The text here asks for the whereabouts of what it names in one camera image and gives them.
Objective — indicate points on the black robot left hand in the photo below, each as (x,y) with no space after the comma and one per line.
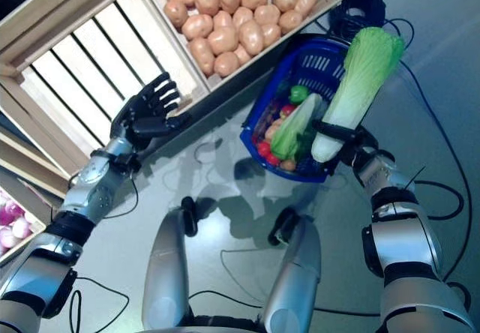
(144,111)

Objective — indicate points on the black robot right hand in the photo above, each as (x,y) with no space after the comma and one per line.
(360,143)

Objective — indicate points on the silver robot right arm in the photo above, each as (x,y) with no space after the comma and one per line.
(405,235)

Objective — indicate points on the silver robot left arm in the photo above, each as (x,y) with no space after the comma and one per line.
(93,183)

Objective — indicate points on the blue plastic shopping basket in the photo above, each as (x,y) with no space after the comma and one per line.
(315,53)

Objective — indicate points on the green toy bell pepper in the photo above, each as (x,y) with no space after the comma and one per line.
(299,93)

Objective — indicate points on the red toy apple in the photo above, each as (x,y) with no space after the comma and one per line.
(287,111)

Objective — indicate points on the orange round produce on shelf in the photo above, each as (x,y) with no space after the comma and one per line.
(226,64)

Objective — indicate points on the red toy pepper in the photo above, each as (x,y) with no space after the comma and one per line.
(264,148)

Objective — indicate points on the black robot left foot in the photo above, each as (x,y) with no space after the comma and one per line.
(188,213)

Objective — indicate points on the black robot foot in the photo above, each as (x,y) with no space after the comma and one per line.
(188,213)
(281,228)

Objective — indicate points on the black robot right foot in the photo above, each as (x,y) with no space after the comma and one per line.
(281,228)

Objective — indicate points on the wooden crate with white slats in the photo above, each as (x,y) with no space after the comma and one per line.
(56,14)

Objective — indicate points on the wooden tiered display stand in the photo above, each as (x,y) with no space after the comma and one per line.
(22,164)

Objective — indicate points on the silver robot left leg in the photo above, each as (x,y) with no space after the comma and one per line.
(165,265)

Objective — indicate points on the purple toy onion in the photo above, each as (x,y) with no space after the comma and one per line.
(9,211)
(18,231)
(4,242)

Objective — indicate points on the wooden onion crate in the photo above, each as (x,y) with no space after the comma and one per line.
(26,245)

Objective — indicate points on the grey robot waist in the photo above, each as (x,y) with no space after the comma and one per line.
(225,324)

